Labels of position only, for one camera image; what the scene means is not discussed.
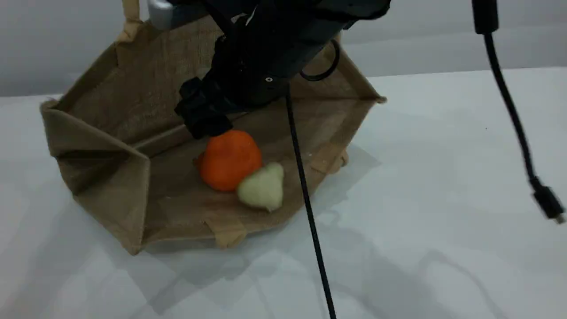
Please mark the orange fruit with stem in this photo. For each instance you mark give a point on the orange fruit with stem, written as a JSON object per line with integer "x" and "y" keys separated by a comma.
{"x": 230, "y": 164}

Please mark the brown burlap bag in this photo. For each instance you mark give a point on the brown burlap bag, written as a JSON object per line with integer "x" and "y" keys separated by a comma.
{"x": 110, "y": 199}

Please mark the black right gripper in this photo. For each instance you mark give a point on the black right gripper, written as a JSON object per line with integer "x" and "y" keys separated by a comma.
{"x": 266, "y": 53}

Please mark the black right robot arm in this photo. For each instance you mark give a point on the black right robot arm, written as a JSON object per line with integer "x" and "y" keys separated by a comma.
{"x": 367, "y": 8}

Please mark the cream plush garlic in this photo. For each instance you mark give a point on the cream plush garlic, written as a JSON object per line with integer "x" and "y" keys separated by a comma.
{"x": 261, "y": 188}

